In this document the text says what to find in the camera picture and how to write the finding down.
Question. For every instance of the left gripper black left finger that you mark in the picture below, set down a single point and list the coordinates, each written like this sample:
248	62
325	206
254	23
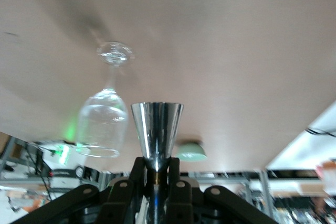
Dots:
118	197

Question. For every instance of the silver metal jigger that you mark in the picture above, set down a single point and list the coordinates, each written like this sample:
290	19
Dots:
157	129

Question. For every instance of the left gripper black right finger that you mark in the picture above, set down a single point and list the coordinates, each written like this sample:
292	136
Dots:
189	200

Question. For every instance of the pale green bowl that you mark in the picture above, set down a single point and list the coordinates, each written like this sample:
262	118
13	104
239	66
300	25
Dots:
190	152

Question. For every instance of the silver background frame rack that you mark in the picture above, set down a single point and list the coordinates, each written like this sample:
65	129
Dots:
265	190

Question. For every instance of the clear wine glass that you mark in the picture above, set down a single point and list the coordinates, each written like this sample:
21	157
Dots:
101	124

